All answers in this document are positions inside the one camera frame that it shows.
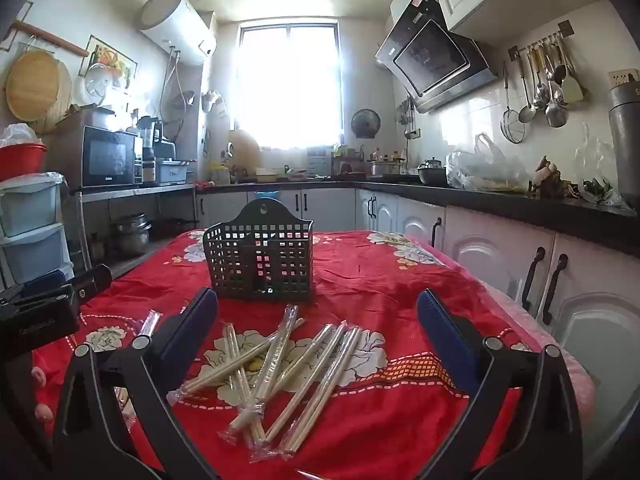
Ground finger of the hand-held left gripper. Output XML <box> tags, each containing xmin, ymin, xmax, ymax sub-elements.
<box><xmin>22</xmin><ymin>270</ymin><xmax>76</xmax><ymax>300</ymax></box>
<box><xmin>74</xmin><ymin>264</ymin><xmax>113</xmax><ymax>306</ymax></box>

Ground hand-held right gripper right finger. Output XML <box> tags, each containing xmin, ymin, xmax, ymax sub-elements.
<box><xmin>416</xmin><ymin>287</ymin><xmax>585</xmax><ymax>480</ymax></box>

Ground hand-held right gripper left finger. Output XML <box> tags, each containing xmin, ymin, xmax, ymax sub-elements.
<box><xmin>52</xmin><ymin>287</ymin><xmax>221</xmax><ymax>480</ymax></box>

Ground dark plastic utensil basket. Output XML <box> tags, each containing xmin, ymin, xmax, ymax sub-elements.
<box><xmin>202</xmin><ymin>198</ymin><xmax>316</xmax><ymax>303</ymax></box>

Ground pile of chopsticks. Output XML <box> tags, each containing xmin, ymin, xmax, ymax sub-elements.
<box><xmin>167</xmin><ymin>304</ymin><xmax>362</xmax><ymax>463</ymax></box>

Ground person's left hand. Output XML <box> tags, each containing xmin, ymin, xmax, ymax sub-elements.
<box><xmin>30</xmin><ymin>364</ymin><xmax>55</xmax><ymax>423</ymax></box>

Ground plastic drawer unit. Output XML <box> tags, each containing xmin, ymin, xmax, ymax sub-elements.
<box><xmin>0</xmin><ymin>172</ymin><xmax>76</xmax><ymax>286</ymax></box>

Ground stack of steel pots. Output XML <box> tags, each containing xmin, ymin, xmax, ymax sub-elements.
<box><xmin>112</xmin><ymin>214</ymin><xmax>152</xmax><ymax>256</ymax></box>

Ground pink quilted cloth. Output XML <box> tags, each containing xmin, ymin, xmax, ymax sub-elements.
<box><xmin>435</xmin><ymin>245</ymin><xmax>598</xmax><ymax>411</ymax></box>

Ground red floral tablecloth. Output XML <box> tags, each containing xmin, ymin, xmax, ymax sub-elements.
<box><xmin>32</xmin><ymin>230</ymin><xmax>551</xmax><ymax>480</ymax></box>

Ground metal kitchen shelf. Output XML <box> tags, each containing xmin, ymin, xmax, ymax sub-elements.
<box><xmin>75</xmin><ymin>182</ymin><xmax>198</xmax><ymax>271</ymax></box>

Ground white base cabinets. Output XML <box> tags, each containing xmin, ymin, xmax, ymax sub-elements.
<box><xmin>195</xmin><ymin>187</ymin><xmax>640</xmax><ymax>461</ymax></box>

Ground red plastic basin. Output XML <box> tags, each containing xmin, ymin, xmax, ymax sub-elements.
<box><xmin>0</xmin><ymin>142</ymin><xmax>48</xmax><ymax>183</ymax></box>

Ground black microwave oven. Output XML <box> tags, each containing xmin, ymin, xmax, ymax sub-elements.
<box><xmin>80</xmin><ymin>125</ymin><xmax>144</xmax><ymax>188</ymax></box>

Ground white electric cooker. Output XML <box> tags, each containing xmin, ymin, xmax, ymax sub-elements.
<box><xmin>157</xmin><ymin>157</ymin><xmax>193</xmax><ymax>185</ymax></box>

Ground black kitchen countertop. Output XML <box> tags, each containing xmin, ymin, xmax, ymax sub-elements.
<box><xmin>195</xmin><ymin>175</ymin><xmax>640</xmax><ymax>256</ymax></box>

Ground clear plastic bag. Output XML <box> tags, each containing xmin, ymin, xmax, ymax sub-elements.
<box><xmin>0</xmin><ymin>122</ymin><xmax>38</xmax><ymax>148</ymax></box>

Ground blender with dark jar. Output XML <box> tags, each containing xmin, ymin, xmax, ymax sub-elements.
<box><xmin>137</xmin><ymin>116</ymin><xmax>163</xmax><ymax>161</ymax></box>

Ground round bamboo tray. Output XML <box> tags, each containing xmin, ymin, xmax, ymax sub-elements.
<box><xmin>6</xmin><ymin>50</ymin><xmax>73</xmax><ymax>123</ymax></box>
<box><xmin>30</xmin><ymin>60</ymin><xmax>76</xmax><ymax>133</ymax></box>

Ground large grey metal pot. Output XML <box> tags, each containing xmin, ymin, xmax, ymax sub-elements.
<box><xmin>55</xmin><ymin>105</ymin><xmax>116</xmax><ymax>136</ymax></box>

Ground black pot with lid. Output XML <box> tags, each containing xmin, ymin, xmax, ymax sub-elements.
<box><xmin>417</xmin><ymin>157</ymin><xmax>448</xmax><ymax>186</ymax></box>

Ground plastic bag with yellow food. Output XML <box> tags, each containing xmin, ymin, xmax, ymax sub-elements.
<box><xmin>446</xmin><ymin>132</ymin><xmax>531</xmax><ymax>193</ymax></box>

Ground wooden cutting board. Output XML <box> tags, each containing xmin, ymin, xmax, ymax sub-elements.
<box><xmin>229</xmin><ymin>129</ymin><xmax>262</xmax><ymax>171</ymax></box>

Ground steel cooking pot with lid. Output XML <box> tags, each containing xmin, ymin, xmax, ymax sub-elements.
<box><xmin>367</xmin><ymin>159</ymin><xmax>406</xmax><ymax>177</ymax></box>

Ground white round plastic plate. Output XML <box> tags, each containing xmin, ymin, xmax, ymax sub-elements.
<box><xmin>82</xmin><ymin>62</ymin><xmax>123</xmax><ymax>106</ymax></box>

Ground plastic bag of greens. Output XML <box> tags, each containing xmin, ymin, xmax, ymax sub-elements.
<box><xmin>572</xmin><ymin>125</ymin><xmax>636</xmax><ymax>208</ymax></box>

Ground hanging kitchen tools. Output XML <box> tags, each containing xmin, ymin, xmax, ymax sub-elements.
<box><xmin>397</xmin><ymin>97</ymin><xmax>418</xmax><ymax>138</ymax></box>

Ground steel slotted ladle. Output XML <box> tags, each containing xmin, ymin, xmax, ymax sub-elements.
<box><xmin>517</xmin><ymin>52</ymin><xmax>538</xmax><ymax>125</ymax></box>

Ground wooden rolling pin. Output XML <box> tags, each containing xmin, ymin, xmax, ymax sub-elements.
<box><xmin>12</xmin><ymin>20</ymin><xmax>90</xmax><ymax>58</ymax></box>

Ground large steel ladle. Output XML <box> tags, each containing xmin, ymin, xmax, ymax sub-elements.
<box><xmin>542</xmin><ymin>42</ymin><xmax>570</xmax><ymax>128</ymax></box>

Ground kitchen window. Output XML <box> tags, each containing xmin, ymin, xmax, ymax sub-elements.
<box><xmin>235</xmin><ymin>20</ymin><xmax>346</xmax><ymax>150</ymax></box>

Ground small steel ladle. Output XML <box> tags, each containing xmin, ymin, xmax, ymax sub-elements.
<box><xmin>531</xmin><ymin>45</ymin><xmax>550</xmax><ymax>111</ymax></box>

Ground grey cylindrical canister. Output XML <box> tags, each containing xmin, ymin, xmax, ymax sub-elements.
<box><xmin>607</xmin><ymin>82</ymin><xmax>640</xmax><ymax>206</ymax></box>

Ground white cylindrical water heater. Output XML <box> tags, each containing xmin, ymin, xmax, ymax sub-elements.
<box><xmin>137</xmin><ymin>0</ymin><xmax>217</xmax><ymax>67</ymax></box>

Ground black range hood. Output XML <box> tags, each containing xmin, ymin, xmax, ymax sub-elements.
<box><xmin>375</xmin><ymin>0</ymin><xmax>501</xmax><ymax>113</ymax></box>

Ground green plastic spatula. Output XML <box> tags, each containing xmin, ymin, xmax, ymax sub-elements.
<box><xmin>557</xmin><ymin>35</ymin><xmax>587</xmax><ymax>103</ymax></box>

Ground fruit wall poster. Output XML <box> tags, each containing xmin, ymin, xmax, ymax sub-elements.
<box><xmin>80</xmin><ymin>35</ymin><xmax>138</xmax><ymax>91</ymax></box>

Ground small round wall fan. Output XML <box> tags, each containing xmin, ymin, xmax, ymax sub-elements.
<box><xmin>350</xmin><ymin>108</ymin><xmax>382</xmax><ymax>138</ymax></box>

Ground utensil hanging rail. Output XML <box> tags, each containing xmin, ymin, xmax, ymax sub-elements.
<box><xmin>507</xmin><ymin>20</ymin><xmax>573</xmax><ymax>61</ymax></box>

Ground wall power socket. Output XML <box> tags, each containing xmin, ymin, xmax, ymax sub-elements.
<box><xmin>607</xmin><ymin>67</ymin><xmax>640</xmax><ymax>86</ymax></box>

